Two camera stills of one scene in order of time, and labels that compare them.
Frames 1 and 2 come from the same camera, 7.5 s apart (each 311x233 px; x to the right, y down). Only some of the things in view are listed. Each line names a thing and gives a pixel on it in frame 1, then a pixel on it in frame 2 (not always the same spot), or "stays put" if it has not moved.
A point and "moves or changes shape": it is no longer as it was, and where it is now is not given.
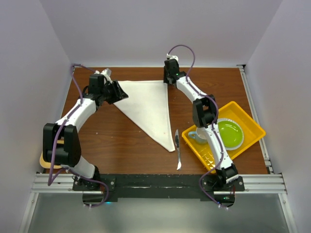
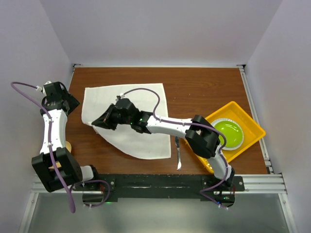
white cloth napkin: [147, 104] moves or changes shape
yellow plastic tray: [252, 132] stays put
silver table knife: [179, 165] stays put
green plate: [231, 132] stays put
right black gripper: [164, 79] -> [105, 121]
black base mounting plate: [100, 190] stays put
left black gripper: [118, 94] -> [73, 103]
